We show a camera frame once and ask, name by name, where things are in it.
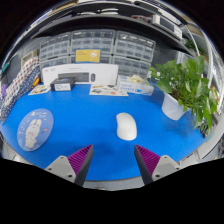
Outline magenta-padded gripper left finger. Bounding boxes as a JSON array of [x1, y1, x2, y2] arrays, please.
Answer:
[[44, 144, 95, 187]]

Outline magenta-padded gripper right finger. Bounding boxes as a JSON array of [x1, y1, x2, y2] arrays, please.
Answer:
[[134, 144, 183, 185]]

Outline white computer mouse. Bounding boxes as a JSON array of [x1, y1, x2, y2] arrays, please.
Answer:
[[115, 112, 138, 141]]

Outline round blue rabbit mouse pad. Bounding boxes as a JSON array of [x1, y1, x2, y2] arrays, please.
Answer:
[[16, 108, 55, 152]]

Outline white blue glove box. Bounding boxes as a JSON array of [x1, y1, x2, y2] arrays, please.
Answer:
[[116, 74, 155, 97]]

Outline small black box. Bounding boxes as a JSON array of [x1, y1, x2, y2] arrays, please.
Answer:
[[49, 77, 76, 92]]

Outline green plant in white pot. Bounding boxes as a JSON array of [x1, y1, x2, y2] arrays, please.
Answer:
[[148, 55, 219, 134]]

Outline long white keyboard box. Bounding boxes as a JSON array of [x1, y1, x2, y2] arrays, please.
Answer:
[[41, 63, 120, 87]]

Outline checkered polka-dot cloth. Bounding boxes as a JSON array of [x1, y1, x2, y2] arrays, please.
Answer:
[[0, 57, 41, 124]]

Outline yellow card box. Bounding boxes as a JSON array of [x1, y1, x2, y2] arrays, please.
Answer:
[[75, 49, 102, 64]]

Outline white mesh basket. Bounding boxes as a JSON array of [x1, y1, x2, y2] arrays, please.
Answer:
[[20, 49, 39, 68]]

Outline dark metal shelf unit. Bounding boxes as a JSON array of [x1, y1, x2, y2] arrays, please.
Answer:
[[9, 0, 214, 58]]

